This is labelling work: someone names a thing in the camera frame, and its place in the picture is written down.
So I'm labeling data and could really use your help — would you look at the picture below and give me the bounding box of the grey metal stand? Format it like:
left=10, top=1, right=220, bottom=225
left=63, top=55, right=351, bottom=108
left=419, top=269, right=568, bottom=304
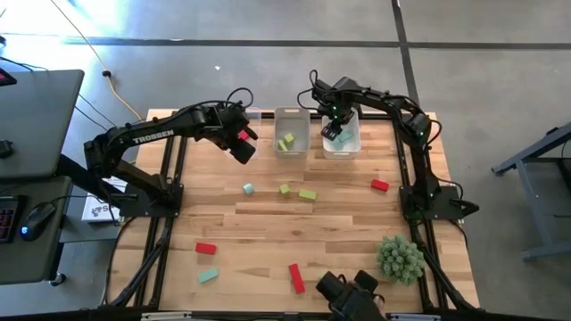
left=490, top=120, right=571, bottom=263

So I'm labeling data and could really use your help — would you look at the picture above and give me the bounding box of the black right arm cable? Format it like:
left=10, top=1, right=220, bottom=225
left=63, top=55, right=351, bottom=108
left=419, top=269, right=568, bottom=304
left=296, top=69, right=334, bottom=112

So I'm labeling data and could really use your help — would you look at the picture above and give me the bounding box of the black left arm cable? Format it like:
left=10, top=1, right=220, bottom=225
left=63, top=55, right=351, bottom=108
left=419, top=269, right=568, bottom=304
left=225, top=86, right=255, bottom=111

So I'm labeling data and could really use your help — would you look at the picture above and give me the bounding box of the yellow hanging cable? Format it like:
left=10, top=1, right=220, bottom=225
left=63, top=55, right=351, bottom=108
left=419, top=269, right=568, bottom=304
left=48, top=0, right=145, bottom=121

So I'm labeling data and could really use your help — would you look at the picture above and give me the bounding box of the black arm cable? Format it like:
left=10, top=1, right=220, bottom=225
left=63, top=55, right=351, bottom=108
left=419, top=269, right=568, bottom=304
left=296, top=69, right=334, bottom=112
left=225, top=86, right=255, bottom=111

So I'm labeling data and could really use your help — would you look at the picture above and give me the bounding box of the black backlit keyboard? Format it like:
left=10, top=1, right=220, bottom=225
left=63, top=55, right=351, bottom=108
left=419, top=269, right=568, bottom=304
left=0, top=194, right=22, bottom=245

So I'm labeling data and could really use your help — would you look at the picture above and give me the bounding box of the silver aluminium bar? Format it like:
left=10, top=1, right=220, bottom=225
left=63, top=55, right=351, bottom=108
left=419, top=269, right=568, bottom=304
left=391, top=313, right=442, bottom=321
left=141, top=311, right=194, bottom=321

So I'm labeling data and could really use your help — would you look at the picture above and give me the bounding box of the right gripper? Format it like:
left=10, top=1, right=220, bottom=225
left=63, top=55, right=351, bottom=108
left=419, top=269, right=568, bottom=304
left=320, top=100, right=358, bottom=139

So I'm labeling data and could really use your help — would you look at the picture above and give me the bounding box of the white printed paper box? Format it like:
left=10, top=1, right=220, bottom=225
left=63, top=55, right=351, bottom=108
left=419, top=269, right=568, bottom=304
left=80, top=176, right=128, bottom=224

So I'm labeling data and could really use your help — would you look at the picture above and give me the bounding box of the artificial green plant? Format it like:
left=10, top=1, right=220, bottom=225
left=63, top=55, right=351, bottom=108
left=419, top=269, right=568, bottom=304
left=375, top=235, right=426, bottom=286

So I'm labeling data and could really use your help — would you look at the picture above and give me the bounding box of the black computer mouse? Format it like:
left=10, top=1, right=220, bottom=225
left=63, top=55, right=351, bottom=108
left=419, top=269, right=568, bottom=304
left=18, top=201, right=58, bottom=243

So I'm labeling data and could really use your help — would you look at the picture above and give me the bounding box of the black aluminium table frame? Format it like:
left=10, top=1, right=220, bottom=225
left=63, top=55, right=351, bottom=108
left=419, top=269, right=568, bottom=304
left=98, top=109, right=483, bottom=321

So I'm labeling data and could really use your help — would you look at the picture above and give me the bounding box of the long red wooden block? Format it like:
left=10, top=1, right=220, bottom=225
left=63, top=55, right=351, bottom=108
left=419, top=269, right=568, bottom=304
left=287, top=262, right=307, bottom=295

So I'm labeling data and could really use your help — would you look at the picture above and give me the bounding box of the grey desk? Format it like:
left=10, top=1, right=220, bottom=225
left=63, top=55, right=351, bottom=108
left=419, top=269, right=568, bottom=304
left=0, top=175, right=72, bottom=285

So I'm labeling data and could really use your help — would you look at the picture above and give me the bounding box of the white plastic bin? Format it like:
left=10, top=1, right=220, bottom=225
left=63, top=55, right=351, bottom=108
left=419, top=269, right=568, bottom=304
left=320, top=109, right=362, bottom=161
left=272, top=105, right=312, bottom=160

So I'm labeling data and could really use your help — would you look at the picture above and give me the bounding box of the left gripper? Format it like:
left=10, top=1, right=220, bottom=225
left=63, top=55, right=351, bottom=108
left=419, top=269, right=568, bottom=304
left=209, top=106, right=259, bottom=165

